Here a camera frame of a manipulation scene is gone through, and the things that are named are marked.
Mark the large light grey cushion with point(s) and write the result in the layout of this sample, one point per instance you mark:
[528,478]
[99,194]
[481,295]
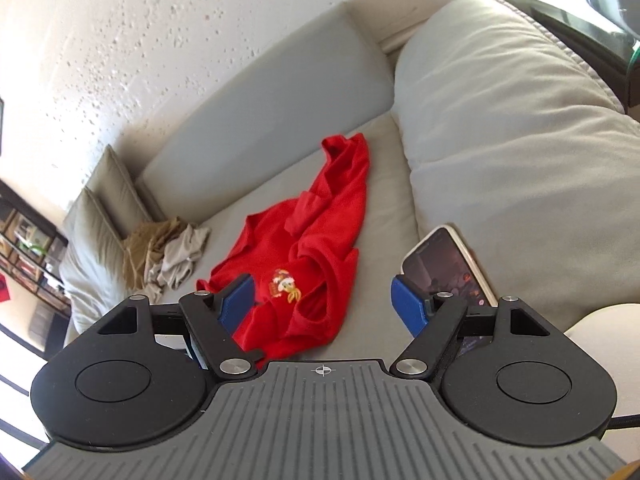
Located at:
[515,141]

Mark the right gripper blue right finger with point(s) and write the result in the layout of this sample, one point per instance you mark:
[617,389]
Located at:
[432,320]

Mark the dark bookshelf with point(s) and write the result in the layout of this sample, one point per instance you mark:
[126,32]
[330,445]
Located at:
[35,308]

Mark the light grey crumpled garment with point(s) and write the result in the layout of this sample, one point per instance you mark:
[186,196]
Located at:
[169,266]

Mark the olive throw pillow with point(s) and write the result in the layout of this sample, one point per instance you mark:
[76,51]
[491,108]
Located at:
[110,182]
[92,267]

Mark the white smartphone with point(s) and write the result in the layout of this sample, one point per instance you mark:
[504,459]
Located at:
[442,263]

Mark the tan crumpled garment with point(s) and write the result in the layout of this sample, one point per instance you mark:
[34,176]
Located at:
[144,253]

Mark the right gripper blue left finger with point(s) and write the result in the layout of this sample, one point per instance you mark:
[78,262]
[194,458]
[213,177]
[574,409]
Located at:
[212,318]

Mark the red t-shirt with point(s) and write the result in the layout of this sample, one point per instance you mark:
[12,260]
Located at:
[302,256]

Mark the grey sofa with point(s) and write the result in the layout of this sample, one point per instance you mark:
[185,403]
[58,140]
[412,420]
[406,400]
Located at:
[258,142]

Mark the glass side table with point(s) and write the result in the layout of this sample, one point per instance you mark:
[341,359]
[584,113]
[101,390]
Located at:
[605,33]

